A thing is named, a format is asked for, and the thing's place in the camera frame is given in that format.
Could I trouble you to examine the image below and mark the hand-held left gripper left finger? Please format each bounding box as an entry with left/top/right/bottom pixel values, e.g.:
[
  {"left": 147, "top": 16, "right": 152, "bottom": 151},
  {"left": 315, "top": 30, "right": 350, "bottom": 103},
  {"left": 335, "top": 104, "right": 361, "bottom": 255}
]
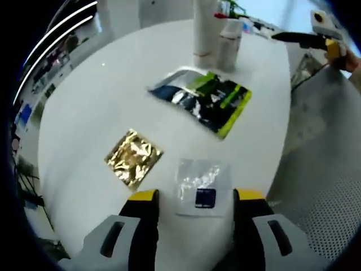
[{"left": 57, "top": 188, "right": 161, "bottom": 271}]

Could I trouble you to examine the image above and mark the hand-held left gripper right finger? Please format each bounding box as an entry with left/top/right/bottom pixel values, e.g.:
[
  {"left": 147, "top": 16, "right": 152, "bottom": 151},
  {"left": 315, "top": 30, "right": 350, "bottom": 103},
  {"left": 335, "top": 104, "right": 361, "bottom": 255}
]
[{"left": 232, "top": 187, "right": 331, "bottom": 271}]

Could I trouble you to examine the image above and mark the clear skincare sachet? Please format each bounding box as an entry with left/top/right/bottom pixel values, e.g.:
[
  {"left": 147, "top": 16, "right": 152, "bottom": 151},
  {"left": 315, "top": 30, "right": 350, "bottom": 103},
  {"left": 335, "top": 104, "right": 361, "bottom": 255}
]
[{"left": 173, "top": 158, "right": 234, "bottom": 218}]

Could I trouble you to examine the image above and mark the clear skincare spray bottle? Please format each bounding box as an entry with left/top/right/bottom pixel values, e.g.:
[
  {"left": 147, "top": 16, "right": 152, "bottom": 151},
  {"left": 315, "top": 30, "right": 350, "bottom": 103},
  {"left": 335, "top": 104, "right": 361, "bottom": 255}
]
[{"left": 217, "top": 19, "right": 244, "bottom": 73}]

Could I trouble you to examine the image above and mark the gold foil skincare sachet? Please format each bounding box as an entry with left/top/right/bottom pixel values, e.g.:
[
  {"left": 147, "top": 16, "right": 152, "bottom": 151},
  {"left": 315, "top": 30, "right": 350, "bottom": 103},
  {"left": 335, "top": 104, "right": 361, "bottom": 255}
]
[{"left": 103, "top": 128, "right": 165, "bottom": 191}]

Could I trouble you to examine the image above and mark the white skincare tube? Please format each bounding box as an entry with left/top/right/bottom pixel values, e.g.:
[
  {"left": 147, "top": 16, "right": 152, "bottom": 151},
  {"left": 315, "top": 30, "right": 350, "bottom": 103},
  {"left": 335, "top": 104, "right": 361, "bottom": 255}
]
[{"left": 192, "top": 0, "right": 220, "bottom": 68}]

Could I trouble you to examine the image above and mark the green black skincare sachet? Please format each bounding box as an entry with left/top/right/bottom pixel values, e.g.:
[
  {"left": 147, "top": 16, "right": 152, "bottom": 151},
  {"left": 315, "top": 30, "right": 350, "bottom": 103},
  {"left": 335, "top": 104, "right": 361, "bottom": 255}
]
[{"left": 147, "top": 69, "right": 253, "bottom": 139}]

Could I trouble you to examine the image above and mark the blue storage box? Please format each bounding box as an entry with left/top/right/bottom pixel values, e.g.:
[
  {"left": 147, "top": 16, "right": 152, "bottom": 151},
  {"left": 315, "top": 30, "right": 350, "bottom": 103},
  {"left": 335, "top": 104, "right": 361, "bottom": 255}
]
[{"left": 19, "top": 103, "right": 34, "bottom": 129}]

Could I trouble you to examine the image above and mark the person's right hand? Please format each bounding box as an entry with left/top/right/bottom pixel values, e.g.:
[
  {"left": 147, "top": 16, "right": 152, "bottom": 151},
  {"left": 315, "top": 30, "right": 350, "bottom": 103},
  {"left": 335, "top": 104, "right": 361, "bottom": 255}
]
[{"left": 328, "top": 46, "right": 361, "bottom": 73}]

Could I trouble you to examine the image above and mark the green potted plant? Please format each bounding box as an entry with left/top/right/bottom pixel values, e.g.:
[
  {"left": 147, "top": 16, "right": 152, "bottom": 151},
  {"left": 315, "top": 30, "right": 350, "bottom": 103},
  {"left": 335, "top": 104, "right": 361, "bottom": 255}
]
[{"left": 221, "top": 0, "right": 246, "bottom": 16}]

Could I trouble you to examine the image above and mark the white mesh chair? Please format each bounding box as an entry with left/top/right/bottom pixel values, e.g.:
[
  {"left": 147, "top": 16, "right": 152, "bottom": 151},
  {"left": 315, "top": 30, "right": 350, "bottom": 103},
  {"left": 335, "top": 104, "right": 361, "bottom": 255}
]
[{"left": 266, "top": 64, "right": 361, "bottom": 262}]

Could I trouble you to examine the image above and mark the ceiling light strip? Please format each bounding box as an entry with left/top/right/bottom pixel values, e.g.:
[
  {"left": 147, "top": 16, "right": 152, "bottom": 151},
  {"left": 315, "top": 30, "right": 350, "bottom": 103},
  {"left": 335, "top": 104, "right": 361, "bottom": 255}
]
[
  {"left": 21, "top": 1, "right": 99, "bottom": 72},
  {"left": 16, "top": 15, "right": 94, "bottom": 99}
]

